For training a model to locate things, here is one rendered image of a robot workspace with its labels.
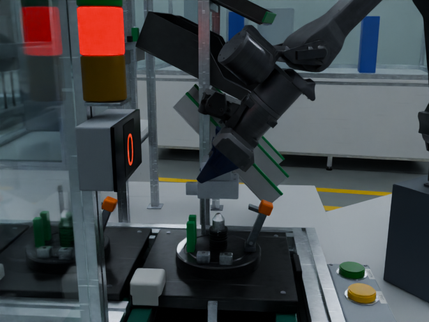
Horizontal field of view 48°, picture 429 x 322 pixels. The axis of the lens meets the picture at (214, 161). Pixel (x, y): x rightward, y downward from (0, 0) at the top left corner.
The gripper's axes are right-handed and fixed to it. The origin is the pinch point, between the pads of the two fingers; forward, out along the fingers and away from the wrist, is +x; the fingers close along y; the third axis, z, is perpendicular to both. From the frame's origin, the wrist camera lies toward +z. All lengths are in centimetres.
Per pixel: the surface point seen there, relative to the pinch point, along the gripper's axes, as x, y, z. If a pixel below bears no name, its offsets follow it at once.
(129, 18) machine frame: 16, -164, 55
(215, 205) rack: 23, -52, -15
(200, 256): 11.4, 5.8, -7.5
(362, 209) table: -3, -55, -47
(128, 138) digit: -0.4, 19.3, 11.7
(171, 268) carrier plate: 17.1, 3.9, -6.0
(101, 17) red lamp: -9.2, 21.1, 21.8
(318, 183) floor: 41, -348, -130
